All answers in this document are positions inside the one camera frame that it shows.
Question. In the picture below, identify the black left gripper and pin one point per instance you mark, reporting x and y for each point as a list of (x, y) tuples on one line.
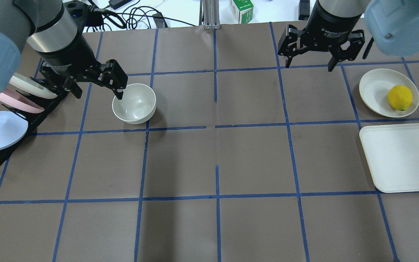
[(68, 53)]

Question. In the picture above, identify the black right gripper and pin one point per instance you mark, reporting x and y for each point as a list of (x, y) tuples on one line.
[(328, 22)]

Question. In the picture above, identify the white ceramic bowl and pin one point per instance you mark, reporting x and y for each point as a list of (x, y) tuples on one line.
[(137, 106)]

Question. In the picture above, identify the yellow lemon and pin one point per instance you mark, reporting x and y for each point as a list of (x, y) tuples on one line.
[(400, 97)]

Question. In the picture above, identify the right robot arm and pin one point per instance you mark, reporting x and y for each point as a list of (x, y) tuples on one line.
[(393, 25)]

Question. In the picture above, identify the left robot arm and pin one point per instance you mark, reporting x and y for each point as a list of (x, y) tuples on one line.
[(48, 27)]

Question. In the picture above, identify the white plate in rack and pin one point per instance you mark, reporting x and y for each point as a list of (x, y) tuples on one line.
[(30, 86)]

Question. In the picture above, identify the white round plate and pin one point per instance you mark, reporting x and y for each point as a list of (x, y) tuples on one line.
[(375, 86)]

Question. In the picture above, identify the pink plate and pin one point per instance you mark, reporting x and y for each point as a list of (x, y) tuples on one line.
[(17, 101)]

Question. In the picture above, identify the black power adapter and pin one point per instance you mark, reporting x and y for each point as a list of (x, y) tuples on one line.
[(116, 4)]

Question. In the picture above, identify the green white box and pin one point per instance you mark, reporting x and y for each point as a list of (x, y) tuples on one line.
[(243, 10)]

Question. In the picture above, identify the black dish rack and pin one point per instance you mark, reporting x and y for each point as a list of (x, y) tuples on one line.
[(34, 120)]

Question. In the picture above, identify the white rectangular tray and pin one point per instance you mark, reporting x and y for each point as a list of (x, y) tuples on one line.
[(392, 155)]

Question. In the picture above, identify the aluminium frame post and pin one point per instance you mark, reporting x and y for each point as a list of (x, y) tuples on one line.
[(209, 14)]

